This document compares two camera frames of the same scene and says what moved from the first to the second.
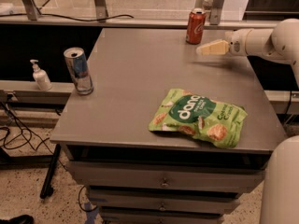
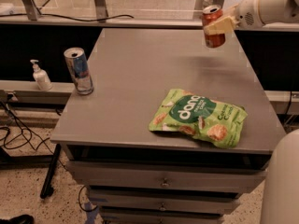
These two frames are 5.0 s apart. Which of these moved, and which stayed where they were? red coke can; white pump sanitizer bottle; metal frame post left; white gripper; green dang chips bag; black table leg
Moved: white gripper; red coke can
Stayed: metal frame post left; green dang chips bag; black table leg; white pump sanitizer bottle
